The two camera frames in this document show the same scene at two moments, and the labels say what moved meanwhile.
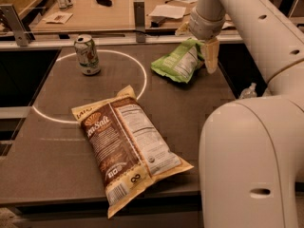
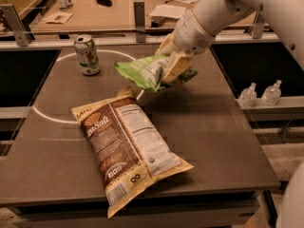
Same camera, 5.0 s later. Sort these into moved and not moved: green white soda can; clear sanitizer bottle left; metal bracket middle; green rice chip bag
Moved: green rice chip bag
Not moved: metal bracket middle; green white soda can; clear sanitizer bottle left
